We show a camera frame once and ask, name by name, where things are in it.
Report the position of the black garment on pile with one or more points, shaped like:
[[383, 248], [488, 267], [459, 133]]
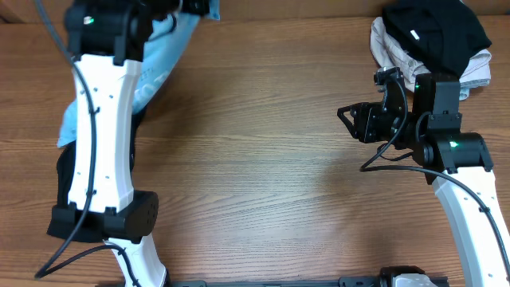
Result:
[[443, 34]]

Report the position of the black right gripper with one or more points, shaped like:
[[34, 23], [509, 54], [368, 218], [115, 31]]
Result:
[[359, 122]]

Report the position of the light blue t-shirt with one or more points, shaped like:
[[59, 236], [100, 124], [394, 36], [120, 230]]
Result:
[[161, 54]]

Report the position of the beige button shirt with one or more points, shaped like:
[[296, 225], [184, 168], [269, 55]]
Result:
[[388, 53]]

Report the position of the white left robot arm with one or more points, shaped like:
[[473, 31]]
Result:
[[121, 53]]

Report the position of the black garment on left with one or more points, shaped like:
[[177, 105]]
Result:
[[66, 162]]

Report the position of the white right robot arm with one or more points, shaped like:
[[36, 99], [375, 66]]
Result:
[[456, 164]]

